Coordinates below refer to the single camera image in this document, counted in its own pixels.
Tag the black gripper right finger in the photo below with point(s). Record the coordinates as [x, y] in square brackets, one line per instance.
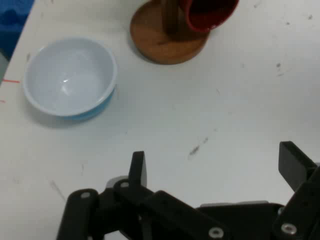
[292, 165]

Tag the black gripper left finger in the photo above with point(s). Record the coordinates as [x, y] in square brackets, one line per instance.
[136, 170]

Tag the white bowl with blue outside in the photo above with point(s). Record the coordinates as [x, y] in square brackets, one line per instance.
[70, 75]

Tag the wooden mug tree stand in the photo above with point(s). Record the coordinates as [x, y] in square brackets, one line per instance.
[160, 47]

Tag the red mug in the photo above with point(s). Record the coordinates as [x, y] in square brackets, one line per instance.
[212, 12]

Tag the dark blue foam mat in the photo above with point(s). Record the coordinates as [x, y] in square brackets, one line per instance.
[12, 20]

